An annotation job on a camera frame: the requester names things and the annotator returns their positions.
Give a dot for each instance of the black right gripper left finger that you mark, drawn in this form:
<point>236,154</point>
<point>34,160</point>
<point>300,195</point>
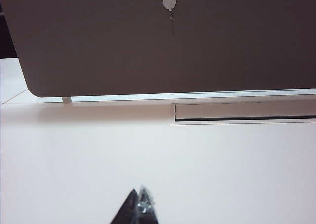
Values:
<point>129,211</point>

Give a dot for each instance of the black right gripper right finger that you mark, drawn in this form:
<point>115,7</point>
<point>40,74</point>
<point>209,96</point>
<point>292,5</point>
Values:
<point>148,216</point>

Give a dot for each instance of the small silver earring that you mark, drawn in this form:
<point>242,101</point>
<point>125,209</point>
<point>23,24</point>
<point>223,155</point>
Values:
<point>144,204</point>

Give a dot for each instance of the white hexagonal adhesive hook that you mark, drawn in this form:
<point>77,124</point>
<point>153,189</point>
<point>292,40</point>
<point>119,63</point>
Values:
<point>169,2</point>

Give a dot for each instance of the right grey desk partition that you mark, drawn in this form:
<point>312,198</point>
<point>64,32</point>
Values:
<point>98,48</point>

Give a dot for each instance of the white partition support post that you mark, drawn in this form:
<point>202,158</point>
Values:
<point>67,100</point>

